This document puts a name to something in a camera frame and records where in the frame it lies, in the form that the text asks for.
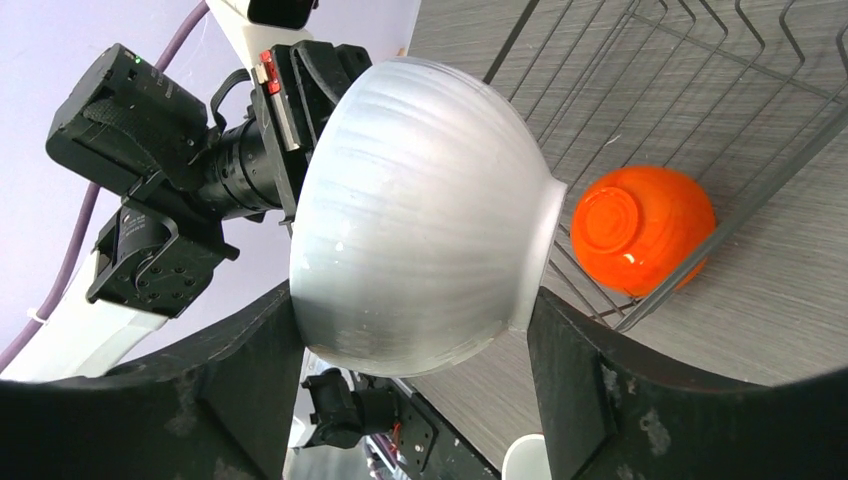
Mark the white bowl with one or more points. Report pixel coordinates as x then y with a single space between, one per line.
425 223

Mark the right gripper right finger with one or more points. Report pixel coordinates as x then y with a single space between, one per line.
613 408

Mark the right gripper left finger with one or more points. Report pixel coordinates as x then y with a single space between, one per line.
217 404

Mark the white mug red handle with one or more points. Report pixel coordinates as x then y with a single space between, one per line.
526 459

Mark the orange bowl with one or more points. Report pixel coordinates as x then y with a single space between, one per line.
634 226

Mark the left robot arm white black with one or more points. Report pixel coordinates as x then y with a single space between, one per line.
182 167

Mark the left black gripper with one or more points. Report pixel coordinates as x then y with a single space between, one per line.
261 164

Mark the black wire dish rack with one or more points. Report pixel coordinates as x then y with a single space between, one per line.
738 95

